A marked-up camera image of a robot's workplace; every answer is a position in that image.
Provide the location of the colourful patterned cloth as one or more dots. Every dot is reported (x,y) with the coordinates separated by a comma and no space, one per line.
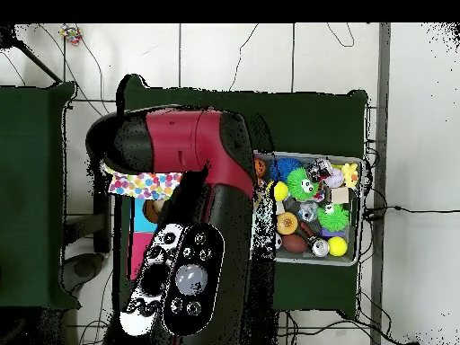
(144,185)

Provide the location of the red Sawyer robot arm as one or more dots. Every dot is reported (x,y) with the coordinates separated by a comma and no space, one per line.
(187,140)

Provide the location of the shallow clear bin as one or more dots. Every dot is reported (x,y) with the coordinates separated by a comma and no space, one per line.
(323,155)

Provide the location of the wooden box with three holes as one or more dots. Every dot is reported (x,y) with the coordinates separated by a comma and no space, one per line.
(140,237)

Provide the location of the small orange basketball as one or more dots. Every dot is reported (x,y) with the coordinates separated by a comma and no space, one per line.
(260,167)

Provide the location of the yellow ball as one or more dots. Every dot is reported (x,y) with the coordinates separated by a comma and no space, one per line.
(279,190)
(337,246)

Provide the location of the blue spiky ball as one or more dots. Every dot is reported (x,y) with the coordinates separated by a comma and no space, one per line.
(285,169)

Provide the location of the green spiky ball with eyes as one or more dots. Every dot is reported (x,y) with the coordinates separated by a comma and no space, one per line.
(302,183)

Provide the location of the small brown football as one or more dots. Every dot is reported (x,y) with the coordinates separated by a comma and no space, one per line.
(293,243)

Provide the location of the dark green table cloth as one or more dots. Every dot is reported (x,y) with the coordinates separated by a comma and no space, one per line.
(316,115)

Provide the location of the green covered side table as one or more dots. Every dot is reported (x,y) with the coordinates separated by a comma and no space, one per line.
(36,144)

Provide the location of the small colourful toy on floor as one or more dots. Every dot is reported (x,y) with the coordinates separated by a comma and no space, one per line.
(70,32)

